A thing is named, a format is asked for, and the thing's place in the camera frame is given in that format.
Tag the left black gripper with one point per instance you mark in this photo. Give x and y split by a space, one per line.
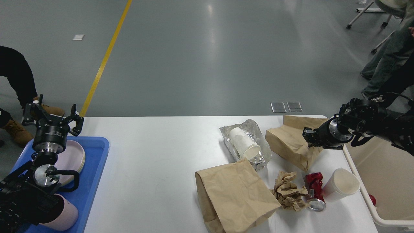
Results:
50 138

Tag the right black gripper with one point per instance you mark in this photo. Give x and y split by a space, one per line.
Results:
330 135

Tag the pink plate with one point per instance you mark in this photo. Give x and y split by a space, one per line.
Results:
72 158

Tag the pink cup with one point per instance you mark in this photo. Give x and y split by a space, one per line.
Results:
62 216

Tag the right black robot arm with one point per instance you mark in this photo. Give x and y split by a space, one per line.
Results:
358 121

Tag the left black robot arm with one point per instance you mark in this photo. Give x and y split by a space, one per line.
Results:
30 193

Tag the grey floor plate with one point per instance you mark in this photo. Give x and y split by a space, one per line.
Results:
294 106
278 107

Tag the crushed red soda can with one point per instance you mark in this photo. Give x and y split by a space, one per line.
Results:
315 199

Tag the blue plastic tray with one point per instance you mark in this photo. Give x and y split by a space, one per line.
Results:
96 150

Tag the crumpled brown paper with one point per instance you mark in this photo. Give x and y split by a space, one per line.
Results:
287 193

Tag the clear plastic wrapper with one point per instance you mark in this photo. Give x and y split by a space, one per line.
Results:
251 128

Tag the person with tan boots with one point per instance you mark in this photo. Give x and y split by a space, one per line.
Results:
16 69

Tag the white paper cup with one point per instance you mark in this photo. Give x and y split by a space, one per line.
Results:
244 145

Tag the beige plastic bin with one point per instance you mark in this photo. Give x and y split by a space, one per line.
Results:
387 173

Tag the red item in bin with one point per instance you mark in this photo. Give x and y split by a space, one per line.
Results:
373 199

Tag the large brown paper bag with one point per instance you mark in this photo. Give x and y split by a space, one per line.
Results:
233 198

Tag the person in dark trousers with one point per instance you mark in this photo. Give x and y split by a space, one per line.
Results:
397 83

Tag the person in grey trousers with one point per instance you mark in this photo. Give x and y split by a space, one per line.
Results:
395 52

